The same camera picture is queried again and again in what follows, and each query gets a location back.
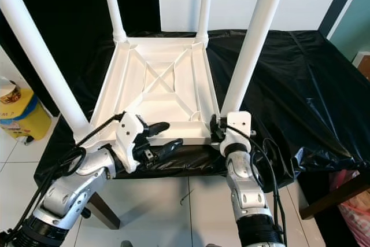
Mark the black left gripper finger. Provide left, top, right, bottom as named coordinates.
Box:
left=144, top=121, right=172, bottom=137
left=152, top=138, right=185, bottom=163

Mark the white plastic children table top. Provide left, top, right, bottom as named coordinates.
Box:
left=87, top=36, right=224, bottom=147

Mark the white plastic table leg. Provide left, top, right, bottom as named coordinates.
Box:
left=0, top=0, right=99, bottom=144
left=220, top=0, right=291, bottom=118
left=195, top=0, right=216, bottom=46
left=99, top=0, right=128, bottom=43

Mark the black shiny table cloth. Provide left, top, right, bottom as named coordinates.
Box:
left=35, top=29, right=370, bottom=196

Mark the yellow cardboard box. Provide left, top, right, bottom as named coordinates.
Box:
left=0, top=88, right=53, bottom=141

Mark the black door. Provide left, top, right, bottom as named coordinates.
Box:
left=0, top=0, right=161, bottom=118

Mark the pink patterned bag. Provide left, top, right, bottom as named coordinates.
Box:
left=330, top=172, right=370, bottom=237

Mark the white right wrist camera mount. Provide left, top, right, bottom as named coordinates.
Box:
left=221, top=111, right=254, bottom=157

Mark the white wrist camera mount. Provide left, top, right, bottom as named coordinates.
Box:
left=114, top=112, right=149, bottom=174
left=221, top=111, right=254, bottom=157

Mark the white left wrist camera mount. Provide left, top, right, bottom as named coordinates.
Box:
left=114, top=112, right=149, bottom=174

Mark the small black wire piece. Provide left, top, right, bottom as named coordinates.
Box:
left=179, top=189, right=195, bottom=207

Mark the dark grey door frame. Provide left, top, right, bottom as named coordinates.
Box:
left=318, top=0, right=368, bottom=37

